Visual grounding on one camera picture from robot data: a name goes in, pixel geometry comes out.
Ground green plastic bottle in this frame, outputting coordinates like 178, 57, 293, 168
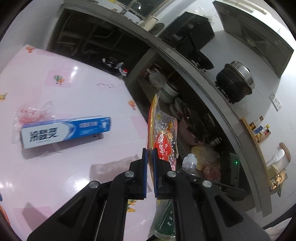
154, 153, 199, 240

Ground red cartoon snack bag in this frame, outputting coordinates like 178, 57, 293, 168
147, 93, 179, 183

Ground blue white toothpaste box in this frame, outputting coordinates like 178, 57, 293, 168
21, 116, 111, 149

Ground clear pink plastic wrapper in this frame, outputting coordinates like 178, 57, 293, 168
11, 101, 55, 144

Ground kitchen faucet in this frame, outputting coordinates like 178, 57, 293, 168
121, 1, 142, 15

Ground yellow food bag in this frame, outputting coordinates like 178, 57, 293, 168
191, 145, 220, 171

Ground pink basin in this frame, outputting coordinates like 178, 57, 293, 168
178, 120, 199, 146

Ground pink balloon tablecloth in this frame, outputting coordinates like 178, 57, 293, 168
1, 45, 147, 240

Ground stacked white bowls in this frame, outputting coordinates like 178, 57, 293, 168
159, 82, 179, 103

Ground black wok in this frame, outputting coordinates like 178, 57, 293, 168
186, 50, 214, 70

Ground white plastic bag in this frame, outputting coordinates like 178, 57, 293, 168
149, 69, 167, 89

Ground range hood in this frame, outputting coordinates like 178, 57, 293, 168
213, 1, 293, 77

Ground cooking oil bottle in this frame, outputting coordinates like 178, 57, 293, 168
121, 69, 128, 76

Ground cream kettle jug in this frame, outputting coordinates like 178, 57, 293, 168
140, 16, 159, 31

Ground wall power socket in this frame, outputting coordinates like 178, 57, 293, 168
269, 93, 282, 111

